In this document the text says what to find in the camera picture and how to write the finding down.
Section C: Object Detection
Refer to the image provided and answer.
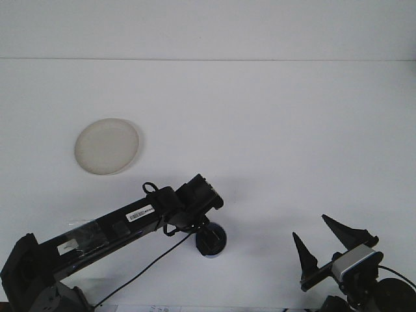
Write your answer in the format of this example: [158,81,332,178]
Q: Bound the pale round plate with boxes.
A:
[73,118,142,177]

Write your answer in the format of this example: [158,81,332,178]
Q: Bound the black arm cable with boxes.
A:
[376,265,416,292]
[92,181,193,308]

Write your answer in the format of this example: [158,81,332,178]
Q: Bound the pale blue cup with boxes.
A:
[194,221,228,260]

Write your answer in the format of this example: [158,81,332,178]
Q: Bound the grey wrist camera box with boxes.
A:
[331,244,384,281]

